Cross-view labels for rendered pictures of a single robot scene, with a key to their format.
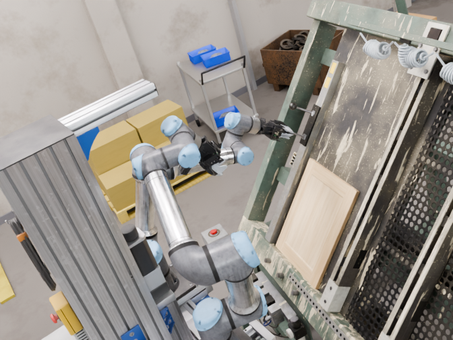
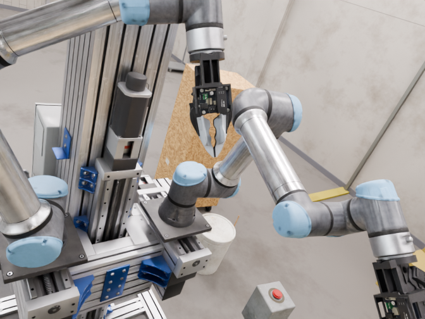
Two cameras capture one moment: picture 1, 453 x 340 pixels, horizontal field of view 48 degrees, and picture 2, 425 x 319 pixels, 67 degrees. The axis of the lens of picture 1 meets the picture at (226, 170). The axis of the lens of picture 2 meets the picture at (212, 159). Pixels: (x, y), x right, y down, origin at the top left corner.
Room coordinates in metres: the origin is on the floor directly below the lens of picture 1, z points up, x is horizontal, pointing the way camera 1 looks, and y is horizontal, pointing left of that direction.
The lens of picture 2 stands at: (1.48, -0.57, 1.88)
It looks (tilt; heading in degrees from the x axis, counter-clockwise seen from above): 28 degrees down; 71
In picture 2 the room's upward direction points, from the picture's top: 20 degrees clockwise
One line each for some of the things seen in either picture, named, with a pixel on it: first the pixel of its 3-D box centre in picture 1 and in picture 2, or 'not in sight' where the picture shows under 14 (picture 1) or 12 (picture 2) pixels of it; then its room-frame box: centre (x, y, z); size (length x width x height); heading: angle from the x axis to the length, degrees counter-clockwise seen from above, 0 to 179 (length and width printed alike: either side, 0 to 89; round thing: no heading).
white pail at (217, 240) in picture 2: not in sight; (212, 239); (2.30, 1.15, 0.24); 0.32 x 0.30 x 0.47; 26
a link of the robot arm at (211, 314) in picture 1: (212, 319); (43, 201); (1.32, 0.21, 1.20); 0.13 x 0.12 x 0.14; 98
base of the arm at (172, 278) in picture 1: (160, 278); (179, 204); (1.77, 0.43, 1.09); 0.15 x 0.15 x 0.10
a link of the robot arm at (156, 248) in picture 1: (150, 258); (189, 181); (1.77, 0.43, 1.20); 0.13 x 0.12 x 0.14; 13
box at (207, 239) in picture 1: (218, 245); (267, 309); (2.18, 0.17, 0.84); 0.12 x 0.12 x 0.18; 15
